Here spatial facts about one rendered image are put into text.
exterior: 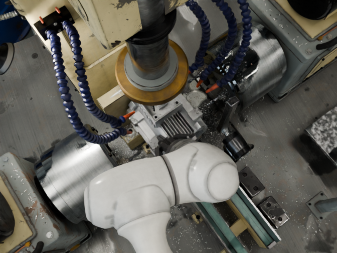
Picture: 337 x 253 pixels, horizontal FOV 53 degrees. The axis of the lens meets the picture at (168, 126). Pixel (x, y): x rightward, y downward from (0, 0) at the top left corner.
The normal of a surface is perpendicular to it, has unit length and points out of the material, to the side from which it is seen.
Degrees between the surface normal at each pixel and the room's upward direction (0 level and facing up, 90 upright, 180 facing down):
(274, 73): 54
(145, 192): 13
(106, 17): 90
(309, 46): 0
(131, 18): 90
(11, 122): 0
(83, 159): 2
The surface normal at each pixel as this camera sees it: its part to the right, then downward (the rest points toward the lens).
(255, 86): 0.46, 0.46
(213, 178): 0.16, 0.04
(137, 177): 0.08, -0.53
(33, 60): -0.03, -0.29
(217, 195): 0.28, 0.33
